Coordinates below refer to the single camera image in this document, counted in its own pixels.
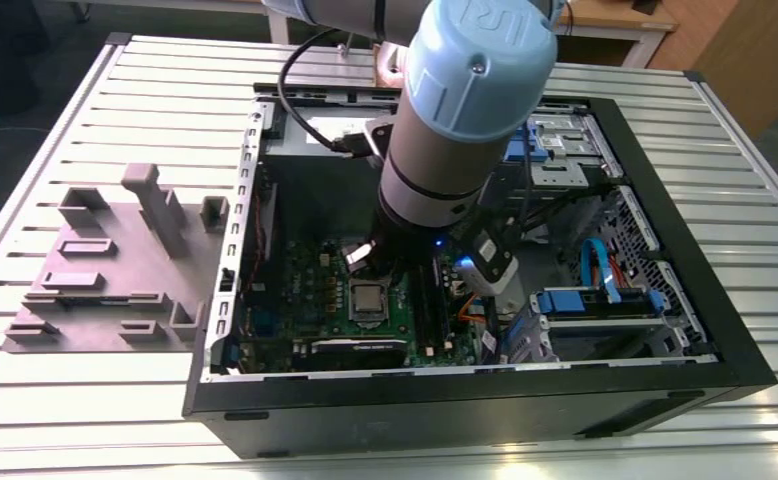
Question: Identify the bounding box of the metal socket cover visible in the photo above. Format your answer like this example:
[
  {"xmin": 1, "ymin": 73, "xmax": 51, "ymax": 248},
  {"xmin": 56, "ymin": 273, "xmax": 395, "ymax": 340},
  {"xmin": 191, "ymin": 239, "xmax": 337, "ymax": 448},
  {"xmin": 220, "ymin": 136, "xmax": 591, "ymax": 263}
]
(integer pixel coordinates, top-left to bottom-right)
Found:
[{"xmin": 344, "ymin": 240, "xmax": 381, "ymax": 275}]

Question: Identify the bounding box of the silver CPU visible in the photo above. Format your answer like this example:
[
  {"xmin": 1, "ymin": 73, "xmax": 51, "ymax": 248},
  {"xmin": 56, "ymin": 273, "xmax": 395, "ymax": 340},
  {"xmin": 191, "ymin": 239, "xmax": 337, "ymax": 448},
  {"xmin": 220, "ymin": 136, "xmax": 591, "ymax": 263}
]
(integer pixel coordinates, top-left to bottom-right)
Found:
[{"xmin": 349, "ymin": 283, "xmax": 389, "ymax": 321}]

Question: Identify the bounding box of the CPU socket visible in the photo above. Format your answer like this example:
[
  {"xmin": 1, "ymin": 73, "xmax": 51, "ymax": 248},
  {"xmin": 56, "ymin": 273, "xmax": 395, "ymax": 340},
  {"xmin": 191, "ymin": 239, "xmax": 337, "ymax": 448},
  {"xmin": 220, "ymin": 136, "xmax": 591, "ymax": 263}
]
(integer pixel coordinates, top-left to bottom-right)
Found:
[{"xmin": 345, "ymin": 279, "xmax": 393, "ymax": 325}]

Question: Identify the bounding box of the grey power supply unit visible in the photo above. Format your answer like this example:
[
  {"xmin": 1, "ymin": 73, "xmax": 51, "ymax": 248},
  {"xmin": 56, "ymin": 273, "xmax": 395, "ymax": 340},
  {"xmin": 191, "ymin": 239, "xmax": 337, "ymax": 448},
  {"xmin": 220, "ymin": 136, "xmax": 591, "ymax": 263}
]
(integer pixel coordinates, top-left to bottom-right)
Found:
[{"xmin": 260, "ymin": 105, "xmax": 396, "ymax": 241}]

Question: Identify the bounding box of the black graphics card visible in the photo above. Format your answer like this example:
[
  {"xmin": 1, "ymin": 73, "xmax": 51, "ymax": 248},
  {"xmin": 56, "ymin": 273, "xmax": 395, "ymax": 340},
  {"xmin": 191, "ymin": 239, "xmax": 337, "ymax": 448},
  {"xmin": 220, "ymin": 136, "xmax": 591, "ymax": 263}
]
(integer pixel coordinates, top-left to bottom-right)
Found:
[{"xmin": 301, "ymin": 335, "xmax": 410, "ymax": 372}]

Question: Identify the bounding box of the green motherboard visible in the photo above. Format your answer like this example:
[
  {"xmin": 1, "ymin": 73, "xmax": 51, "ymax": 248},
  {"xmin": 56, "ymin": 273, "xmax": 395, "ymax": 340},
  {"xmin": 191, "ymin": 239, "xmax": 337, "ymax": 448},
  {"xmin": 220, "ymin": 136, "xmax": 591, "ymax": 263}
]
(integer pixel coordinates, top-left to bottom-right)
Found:
[{"xmin": 235, "ymin": 234, "xmax": 490, "ymax": 372}]

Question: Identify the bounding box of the grey metal drive cage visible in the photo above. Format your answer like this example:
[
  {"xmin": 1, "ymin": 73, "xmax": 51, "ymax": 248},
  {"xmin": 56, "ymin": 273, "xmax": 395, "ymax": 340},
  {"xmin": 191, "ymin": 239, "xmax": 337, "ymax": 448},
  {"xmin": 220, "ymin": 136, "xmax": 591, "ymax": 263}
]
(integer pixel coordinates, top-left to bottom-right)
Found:
[{"xmin": 487, "ymin": 102, "xmax": 627, "ymax": 216}]

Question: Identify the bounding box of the blue plastic drive latch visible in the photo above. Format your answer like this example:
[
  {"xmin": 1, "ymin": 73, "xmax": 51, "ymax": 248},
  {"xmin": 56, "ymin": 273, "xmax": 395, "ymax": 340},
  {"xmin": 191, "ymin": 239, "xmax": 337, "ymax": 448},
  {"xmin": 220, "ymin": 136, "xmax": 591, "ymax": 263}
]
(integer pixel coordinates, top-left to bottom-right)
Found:
[{"xmin": 502, "ymin": 122, "xmax": 555, "ymax": 164}]

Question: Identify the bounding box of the black PC case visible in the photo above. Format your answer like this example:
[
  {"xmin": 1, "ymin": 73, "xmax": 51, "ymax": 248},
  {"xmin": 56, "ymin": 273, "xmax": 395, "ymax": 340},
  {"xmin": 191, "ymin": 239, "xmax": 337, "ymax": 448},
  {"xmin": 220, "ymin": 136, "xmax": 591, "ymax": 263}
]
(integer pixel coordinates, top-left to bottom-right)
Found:
[{"xmin": 180, "ymin": 81, "xmax": 778, "ymax": 459}]

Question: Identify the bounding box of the hard disk in blue carrier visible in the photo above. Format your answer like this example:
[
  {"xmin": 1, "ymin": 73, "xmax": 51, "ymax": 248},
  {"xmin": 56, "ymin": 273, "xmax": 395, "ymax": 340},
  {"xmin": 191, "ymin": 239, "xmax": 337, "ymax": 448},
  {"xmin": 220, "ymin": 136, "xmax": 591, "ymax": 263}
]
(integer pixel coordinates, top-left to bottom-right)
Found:
[{"xmin": 528, "ymin": 285, "xmax": 667, "ymax": 322}]

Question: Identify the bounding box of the grey metal disk bay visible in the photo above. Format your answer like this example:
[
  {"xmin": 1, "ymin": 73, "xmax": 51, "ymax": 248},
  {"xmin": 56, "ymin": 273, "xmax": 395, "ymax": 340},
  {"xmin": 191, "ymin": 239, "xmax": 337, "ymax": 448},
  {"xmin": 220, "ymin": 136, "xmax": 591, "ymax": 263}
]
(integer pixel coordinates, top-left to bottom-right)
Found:
[{"xmin": 508, "ymin": 294, "xmax": 711, "ymax": 365}]

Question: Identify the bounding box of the grey parts rack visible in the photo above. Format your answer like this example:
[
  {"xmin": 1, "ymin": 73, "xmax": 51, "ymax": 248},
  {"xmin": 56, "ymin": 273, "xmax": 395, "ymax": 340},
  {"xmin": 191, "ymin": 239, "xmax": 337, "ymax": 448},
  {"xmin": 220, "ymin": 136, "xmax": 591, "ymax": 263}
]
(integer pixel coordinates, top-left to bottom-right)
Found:
[{"xmin": 1, "ymin": 162, "xmax": 233, "ymax": 355}]

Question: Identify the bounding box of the wooden desk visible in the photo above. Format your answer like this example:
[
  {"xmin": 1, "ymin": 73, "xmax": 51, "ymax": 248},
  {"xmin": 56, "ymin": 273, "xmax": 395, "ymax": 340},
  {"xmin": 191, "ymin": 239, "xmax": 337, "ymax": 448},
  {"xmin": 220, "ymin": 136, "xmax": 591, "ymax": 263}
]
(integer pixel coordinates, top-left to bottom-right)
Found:
[{"xmin": 264, "ymin": 0, "xmax": 682, "ymax": 69}]

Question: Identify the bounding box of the wooden cabinet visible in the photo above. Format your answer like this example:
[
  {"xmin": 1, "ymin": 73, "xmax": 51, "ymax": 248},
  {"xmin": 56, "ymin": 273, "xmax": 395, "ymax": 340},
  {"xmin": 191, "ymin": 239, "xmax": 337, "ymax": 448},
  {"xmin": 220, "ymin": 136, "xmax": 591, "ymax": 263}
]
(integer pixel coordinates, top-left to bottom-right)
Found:
[{"xmin": 647, "ymin": 0, "xmax": 778, "ymax": 144}]

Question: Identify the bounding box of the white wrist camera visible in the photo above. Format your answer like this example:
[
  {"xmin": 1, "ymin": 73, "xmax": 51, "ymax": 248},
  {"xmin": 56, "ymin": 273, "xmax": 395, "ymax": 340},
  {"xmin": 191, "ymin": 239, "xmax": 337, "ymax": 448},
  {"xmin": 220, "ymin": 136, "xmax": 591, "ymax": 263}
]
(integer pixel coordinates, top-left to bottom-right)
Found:
[{"xmin": 452, "ymin": 233, "xmax": 522, "ymax": 297}]

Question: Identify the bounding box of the orange flat wire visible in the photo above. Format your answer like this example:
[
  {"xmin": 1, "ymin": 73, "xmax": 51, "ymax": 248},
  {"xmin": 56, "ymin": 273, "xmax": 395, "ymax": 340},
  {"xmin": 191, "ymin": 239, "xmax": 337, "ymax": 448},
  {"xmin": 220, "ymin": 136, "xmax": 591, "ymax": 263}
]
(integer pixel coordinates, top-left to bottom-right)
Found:
[{"xmin": 458, "ymin": 294, "xmax": 494, "ymax": 326}]

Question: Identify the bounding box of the blue flat wire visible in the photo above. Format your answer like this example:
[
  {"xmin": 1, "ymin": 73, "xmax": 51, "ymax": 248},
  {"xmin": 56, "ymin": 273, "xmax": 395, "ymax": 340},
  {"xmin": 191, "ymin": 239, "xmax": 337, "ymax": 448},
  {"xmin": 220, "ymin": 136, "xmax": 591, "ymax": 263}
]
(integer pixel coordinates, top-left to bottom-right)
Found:
[
  {"xmin": 494, "ymin": 305, "xmax": 530, "ymax": 365},
  {"xmin": 578, "ymin": 237, "xmax": 627, "ymax": 305}
]

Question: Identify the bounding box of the black sleeved wire bundle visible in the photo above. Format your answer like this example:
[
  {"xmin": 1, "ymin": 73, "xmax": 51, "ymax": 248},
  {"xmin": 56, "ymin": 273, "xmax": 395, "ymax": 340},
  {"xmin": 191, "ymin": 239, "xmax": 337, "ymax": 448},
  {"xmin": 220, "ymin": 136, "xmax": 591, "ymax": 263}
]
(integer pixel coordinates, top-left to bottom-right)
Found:
[{"xmin": 514, "ymin": 183, "xmax": 615, "ymax": 236}]

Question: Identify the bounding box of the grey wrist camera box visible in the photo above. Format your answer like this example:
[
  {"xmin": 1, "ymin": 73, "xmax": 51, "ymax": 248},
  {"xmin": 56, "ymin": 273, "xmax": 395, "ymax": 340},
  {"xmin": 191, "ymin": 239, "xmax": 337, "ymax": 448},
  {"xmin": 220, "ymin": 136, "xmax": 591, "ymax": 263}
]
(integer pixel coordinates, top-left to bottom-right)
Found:
[{"xmin": 344, "ymin": 117, "xmax": 398, "ymax": 162}]

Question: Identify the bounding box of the black cable brass plug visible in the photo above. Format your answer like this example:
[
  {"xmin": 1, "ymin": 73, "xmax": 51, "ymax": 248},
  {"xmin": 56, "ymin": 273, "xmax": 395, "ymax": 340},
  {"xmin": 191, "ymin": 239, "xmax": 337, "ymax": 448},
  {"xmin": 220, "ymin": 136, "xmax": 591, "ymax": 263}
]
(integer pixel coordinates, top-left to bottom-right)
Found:
[{"xmin": 519, "ymin": 119, "xmax": 540, "ymax": 231}]

